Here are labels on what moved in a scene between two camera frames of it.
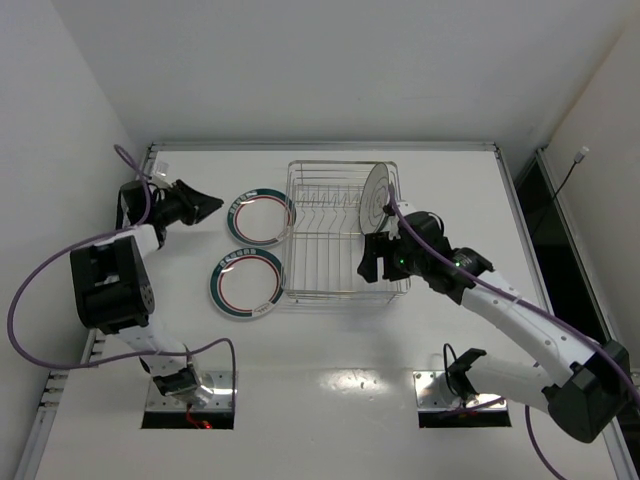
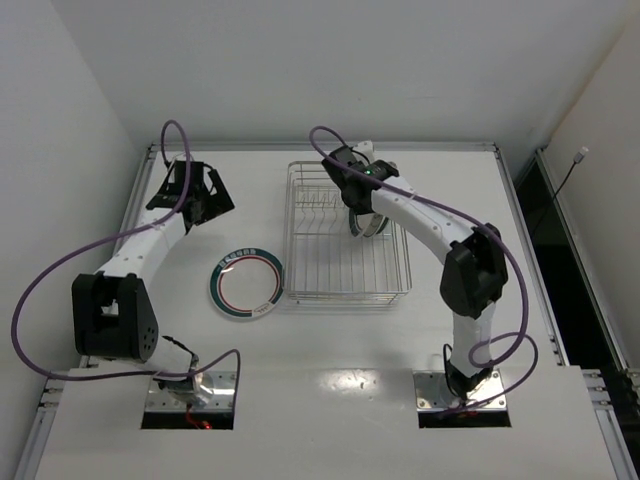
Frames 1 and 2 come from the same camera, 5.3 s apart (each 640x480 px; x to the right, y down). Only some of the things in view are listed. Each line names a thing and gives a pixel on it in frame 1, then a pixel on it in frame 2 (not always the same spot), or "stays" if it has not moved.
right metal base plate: [433, 395] stays
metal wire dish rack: [322, 232] stays
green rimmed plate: [261, 217] -> [361, 223]
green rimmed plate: [247, 283] stays
